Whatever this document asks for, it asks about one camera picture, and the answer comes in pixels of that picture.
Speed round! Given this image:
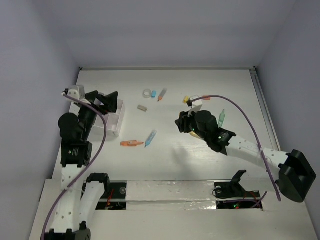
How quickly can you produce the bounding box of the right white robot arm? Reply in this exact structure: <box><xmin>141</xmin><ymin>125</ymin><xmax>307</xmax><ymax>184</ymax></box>
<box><xmin>175</xmin><ymin>110</ymin><xmax>317</xmax><ymax>203</ymax></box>

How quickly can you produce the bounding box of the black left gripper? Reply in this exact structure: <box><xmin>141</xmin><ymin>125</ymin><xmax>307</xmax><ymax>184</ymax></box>
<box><xmin>79</xmin><ymin>90</ymin><xmax>118</xmax><ymax>139</ymax></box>

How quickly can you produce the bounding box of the yellow highlighter pen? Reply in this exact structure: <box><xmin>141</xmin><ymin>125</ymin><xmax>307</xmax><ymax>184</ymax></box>
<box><xmin>189</xmin><ymin>132</ymin><xmax>199</xmax><ymax>138</ymax></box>

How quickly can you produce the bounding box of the blue highlighter cap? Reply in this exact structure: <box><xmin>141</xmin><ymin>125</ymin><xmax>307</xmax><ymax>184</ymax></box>
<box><xmin>151</xmin><ymin>90</ymin><xmax>157</xmax><ymax>98</ymax></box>

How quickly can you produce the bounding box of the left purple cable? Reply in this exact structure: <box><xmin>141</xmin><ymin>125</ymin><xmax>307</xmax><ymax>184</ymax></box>
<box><xmin>41</xmin><ymin>93</ymin><xmax>108</xmax><ymax>240</ymax></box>

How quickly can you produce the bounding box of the yellow highlighter cap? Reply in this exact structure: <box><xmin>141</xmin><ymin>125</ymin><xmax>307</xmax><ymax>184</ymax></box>
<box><xmin>183</xmin><ymin>96</ymin><xmax>189</xmax><ymax>104</ymax></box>

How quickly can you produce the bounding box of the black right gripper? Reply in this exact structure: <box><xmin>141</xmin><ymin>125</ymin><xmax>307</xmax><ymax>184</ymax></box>
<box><xmin>175</xmin><ymin>106</ymin><xmax>210</xmax><ymax>143</ymax></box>

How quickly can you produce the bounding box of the blue highlighter pen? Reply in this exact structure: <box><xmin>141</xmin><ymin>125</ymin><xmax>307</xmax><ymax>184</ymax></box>
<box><xmin>144</xmin><ymin>130</ymin><xmax>157</xmax><ymax>148</ymax></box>

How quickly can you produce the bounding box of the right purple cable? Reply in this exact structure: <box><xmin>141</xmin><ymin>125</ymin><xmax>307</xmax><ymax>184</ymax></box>
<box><xmin>191</xmin><ymin>94</ymin><xmax>282</xmax><ymax>202</ymax></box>

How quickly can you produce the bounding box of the grey eraser block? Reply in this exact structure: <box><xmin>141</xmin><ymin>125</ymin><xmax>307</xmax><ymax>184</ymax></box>
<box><xmin>137</xmin><ymin>105</ymin><xmax>148</xmax><ymax>112</ymax></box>

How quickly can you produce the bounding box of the clear tape roll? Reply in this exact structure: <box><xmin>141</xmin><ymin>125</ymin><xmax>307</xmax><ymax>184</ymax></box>
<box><xmin>142</xmin><ymin>89</ymin><xmax>152</xmax><ymax>99</ymax></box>

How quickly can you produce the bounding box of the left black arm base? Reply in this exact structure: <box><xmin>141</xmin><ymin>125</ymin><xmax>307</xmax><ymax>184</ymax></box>
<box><xmin>81</xmin><ymin>173</ymin><xmax>127</xmax><ymax>211</ymax></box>

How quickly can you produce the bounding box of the orange tip clear highlighter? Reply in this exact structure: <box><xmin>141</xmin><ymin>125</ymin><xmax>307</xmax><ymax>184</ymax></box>
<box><xmin>157</xmin><ymin>88</ymin><xmax>167</xmax><ymax>102</ymax></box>

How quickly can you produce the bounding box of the purple cable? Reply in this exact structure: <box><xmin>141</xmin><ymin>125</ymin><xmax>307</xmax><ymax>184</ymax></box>
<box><xmin>41</xmin><ymin>93</ymin><xmax>108</xmax><ymax>240</ymax></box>
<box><xmin>191</xmin><ymin>94</ymin><xmax>282</xmax><ymax>202</ymax></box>

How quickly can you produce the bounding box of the white compartment organizer box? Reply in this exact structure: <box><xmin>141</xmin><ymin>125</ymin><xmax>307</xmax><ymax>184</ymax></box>
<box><xmin>90</xmin><ymin>99</ymin><xmax>126</xmax><ymax>138</ymax></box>

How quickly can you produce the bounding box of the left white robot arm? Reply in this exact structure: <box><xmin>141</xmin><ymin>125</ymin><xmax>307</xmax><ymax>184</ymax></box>
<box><xmin>40</xmin><ymin>85</ymin><xmax>119</xmax><ymax>240</ymax></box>

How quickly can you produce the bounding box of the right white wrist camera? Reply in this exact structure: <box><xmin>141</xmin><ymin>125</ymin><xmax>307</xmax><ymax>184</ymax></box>
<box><xmin>186</xmin><ymin>95</ymin><xmax>203</xmax><ymax>115</ymax></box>

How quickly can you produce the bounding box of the silver taped front board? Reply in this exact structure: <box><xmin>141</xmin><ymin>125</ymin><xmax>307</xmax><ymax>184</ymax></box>
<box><xmin>125</xmin><ymin>180</ymin><xmax>217</xmax><ymax>211</ymax></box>

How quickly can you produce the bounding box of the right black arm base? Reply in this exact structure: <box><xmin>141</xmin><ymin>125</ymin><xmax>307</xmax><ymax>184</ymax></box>
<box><xmin>211</xmin><ymin>170</ymin><xmax>263</xmax><ymax>210</ymax></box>

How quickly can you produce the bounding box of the green highlighter pen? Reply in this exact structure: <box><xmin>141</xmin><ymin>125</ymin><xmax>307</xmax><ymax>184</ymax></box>
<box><xmin>218</xmin><ymin>109</ymin><xmax>226</xmax><ymax>128</ymax></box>

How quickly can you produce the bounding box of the orange highlighter pen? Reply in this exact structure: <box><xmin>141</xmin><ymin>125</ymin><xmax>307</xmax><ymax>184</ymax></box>
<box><xmin>120</xmin><ymin>140</ymin><xmax>145</xmax><ymax>147</ymax></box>

